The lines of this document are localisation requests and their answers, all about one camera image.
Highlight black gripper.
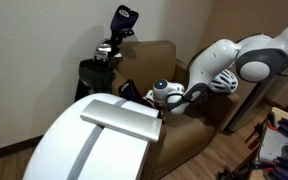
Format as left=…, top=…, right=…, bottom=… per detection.
left=153, top=99, right=167, bottom=112

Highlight black golf bag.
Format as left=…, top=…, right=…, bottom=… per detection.
left=74, top=58, right=117, bottom=103

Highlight black golf club head cover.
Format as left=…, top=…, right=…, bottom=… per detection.
left=117, top=78, right=146, bottom=103

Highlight brown armchair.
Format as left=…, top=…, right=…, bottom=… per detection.
left=110, top=40, right=242, bottom=180

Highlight white bicycle helmet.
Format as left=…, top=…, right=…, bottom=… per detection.
left=209, top=68, right=239, bottom=95

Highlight silver golf club heads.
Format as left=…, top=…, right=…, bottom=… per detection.
left=93, top=39, right=124, bottom=63

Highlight navy golf club head cover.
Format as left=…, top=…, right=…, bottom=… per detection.
left=109, top=4, right=140, bottom=35

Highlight robot mounting table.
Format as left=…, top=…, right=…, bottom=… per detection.
left=250, top=106, right=288, bottom=180

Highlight dark baseboard strip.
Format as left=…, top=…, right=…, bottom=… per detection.
left=0, top=134, right=46, bottom=164

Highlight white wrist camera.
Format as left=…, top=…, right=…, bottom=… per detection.
left=145, top=90, right=155, bottom=102

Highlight red handled clamp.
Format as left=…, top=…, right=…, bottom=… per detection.
left=243, top=122, right=269, bottom=150

